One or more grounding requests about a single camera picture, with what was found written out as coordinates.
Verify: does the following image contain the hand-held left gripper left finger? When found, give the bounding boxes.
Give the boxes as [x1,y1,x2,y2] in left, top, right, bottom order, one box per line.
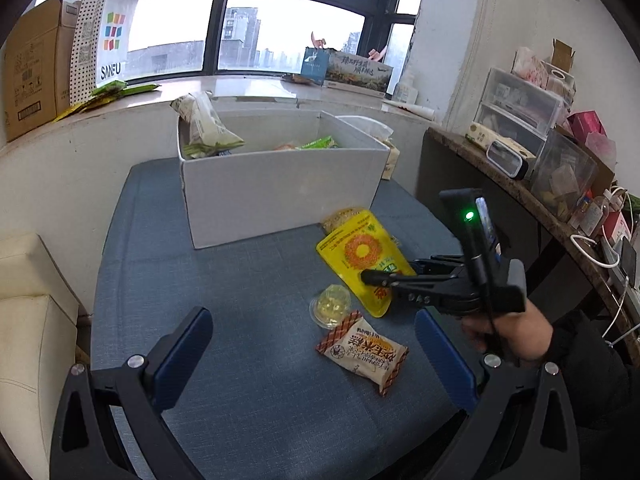
[49,306,214,480]

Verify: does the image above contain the small bottles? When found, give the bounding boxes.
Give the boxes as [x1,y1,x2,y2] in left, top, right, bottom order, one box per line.
[567,194,609,237]

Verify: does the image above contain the cream printed tissue pack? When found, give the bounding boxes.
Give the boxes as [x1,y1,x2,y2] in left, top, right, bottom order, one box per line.
[465,121,536,161]

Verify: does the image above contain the clear plastic drawer unit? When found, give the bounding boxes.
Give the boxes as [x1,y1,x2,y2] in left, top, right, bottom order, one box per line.
[472,67,566,143]

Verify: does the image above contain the white plastic bottle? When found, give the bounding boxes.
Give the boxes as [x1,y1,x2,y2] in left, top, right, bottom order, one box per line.
[392,72,420,106]

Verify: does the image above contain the clear jelly cup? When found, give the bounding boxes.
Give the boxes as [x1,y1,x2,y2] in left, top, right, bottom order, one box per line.
[309,284,353,330]

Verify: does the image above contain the beige noodle snack packet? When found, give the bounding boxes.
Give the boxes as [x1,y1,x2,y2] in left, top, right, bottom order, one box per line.
[320,205,372,234]

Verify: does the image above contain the blue-grey table cloth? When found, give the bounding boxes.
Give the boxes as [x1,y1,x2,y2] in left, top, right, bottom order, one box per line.
[90,157,501,480]

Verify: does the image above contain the beige cracker packet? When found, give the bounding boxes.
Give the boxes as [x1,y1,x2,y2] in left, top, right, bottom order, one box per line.
[315,310,410,397]

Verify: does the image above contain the pale green snack packet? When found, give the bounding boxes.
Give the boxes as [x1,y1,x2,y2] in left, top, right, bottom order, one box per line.
[170,91,246,159]

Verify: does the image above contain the black window frame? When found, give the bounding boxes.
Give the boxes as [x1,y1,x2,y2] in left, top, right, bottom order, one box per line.
[80,0,431,82]

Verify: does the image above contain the person's right hand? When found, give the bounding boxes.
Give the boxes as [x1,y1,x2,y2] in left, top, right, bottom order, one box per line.
[460,304,554,362]

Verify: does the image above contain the pile of green yellow sachets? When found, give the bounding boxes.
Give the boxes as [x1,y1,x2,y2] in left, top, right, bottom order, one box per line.
[52,81,161,122]

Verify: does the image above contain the pink box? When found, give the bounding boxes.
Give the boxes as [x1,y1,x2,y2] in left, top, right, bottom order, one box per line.
[567,110,619,162]

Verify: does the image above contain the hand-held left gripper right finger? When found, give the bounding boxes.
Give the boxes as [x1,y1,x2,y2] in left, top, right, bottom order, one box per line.
[414,308,582,480]

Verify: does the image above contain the white black framed device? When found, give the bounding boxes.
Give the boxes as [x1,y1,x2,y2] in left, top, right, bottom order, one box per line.
[486,140,530,181]

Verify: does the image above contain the beige soft tissue pack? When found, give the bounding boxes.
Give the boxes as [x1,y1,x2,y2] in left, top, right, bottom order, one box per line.
[337,115,401,181]

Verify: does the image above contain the cream leather sofa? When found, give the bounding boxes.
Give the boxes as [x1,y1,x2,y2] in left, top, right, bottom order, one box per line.
[0,232,94,463]

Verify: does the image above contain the small blue paper bag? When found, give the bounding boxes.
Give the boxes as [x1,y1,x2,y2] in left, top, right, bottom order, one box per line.
[300,46,331,86]

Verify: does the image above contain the brown cardboard box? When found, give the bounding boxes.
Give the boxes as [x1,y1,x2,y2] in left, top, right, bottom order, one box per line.
[2,0,83,143]

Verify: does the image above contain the white cardboard box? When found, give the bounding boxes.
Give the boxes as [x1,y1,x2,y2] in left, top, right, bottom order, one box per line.
[177,110,392,251]

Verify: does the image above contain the white cable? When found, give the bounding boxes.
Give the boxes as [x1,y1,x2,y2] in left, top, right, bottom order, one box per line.
[569,187,640,347]

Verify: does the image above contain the white power strip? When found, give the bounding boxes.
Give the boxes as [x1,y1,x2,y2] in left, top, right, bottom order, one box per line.
[597,237,640,312]

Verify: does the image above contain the landscape print tissue box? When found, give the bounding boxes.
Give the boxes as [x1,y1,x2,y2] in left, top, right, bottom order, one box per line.
[325,50,393,93]

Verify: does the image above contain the yellow sunflower print snack packet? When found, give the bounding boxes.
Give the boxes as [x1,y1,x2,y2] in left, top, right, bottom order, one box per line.
[316,209,417,318]

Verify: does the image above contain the small open cardboard box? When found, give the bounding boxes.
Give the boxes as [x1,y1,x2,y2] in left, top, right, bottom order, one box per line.
[551,38,576,73]

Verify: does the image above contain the dark stone-top counter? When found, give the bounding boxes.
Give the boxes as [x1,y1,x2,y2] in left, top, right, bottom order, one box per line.
[417,127,640,351]

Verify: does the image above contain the small green snack packet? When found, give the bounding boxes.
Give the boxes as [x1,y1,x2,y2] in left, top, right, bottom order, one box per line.
[295,136,341,151]

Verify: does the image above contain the clear plastic container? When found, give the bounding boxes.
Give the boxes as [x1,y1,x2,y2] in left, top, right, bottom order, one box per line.
[530,127,599,222]

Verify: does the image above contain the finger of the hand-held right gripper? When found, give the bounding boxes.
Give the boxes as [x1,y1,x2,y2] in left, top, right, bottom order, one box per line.
[360,269,452,292]
[409,255,469,277]

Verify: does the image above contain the pink floral packet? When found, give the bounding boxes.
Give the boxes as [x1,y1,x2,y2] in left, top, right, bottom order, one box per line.
[511,46,576,106]

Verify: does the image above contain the dotted paper shopping bag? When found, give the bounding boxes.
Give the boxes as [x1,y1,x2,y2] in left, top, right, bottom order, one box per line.
[69,0,151,106]

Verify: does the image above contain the person's right forearm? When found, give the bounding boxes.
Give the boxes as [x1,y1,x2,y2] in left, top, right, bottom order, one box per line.
[537,310,640,432]

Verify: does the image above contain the white tube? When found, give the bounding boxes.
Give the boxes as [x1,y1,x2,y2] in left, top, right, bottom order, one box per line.
[384,100,439,122]

